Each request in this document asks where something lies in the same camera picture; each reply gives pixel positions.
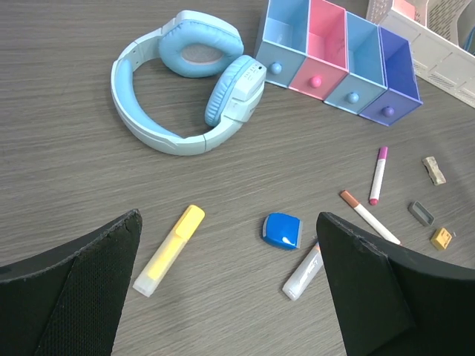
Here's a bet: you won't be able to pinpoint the blue pencil sharpener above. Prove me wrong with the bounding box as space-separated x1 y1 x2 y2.
262 212 303 250

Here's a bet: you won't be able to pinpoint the white file organizer rack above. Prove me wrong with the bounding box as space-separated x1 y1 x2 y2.
366 0 474 107

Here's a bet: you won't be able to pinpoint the purple drawer box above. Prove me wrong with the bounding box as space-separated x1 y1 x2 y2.
359 27 422 126

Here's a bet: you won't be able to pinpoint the pink drawer box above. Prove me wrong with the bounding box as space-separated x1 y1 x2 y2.
289 0 349 100

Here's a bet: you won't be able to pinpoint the blue capped white marker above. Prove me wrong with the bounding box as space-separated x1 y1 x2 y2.
282 243 324 301

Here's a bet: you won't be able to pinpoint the teal blue drawer box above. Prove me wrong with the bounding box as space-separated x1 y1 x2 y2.
324 12 386 114

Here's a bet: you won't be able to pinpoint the light blue headphones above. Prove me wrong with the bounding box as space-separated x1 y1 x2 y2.
110 10 266 156

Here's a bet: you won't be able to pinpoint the grey eraser sleeve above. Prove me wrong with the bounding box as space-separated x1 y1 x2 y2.
407 201 435 226

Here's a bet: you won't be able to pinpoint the small yellow eraser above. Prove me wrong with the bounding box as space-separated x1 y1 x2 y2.
430 227 453 251

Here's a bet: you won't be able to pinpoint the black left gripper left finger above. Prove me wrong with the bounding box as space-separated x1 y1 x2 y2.
1 209 143 355

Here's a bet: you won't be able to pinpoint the light blue drawer box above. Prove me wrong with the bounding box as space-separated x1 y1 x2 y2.
254 0 310 88

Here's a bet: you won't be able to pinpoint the brown capped white pen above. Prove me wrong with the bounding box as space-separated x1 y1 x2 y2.
339 190 401 245

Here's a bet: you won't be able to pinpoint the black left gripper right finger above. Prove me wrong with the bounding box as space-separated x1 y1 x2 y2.
316 212 474 355

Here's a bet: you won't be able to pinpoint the magenta capped white pen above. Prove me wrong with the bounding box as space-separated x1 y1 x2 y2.
369 146 388 205

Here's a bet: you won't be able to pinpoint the beige worn eraser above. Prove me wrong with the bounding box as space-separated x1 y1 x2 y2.
422 156 446 186

